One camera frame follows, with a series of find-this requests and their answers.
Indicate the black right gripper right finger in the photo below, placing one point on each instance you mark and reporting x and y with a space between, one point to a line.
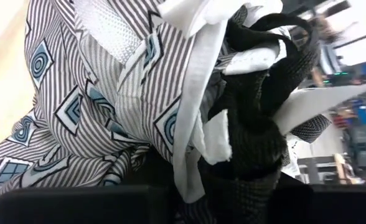
326 207

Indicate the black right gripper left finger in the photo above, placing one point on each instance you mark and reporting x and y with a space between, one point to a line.
77 208

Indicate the grey striped patterned gown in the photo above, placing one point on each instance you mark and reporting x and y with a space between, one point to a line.
92 93

